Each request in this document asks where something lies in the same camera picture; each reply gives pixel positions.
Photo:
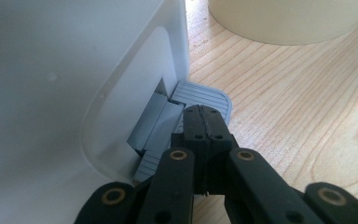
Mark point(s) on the white pedal trash can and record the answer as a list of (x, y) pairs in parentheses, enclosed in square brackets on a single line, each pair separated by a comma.
[(74, 77)]

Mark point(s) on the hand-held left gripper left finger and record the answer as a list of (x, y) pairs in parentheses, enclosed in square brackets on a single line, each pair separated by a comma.
[(194, 130)]

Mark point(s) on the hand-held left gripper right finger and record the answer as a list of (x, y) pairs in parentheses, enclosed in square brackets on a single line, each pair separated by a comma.
[(219, 130)]

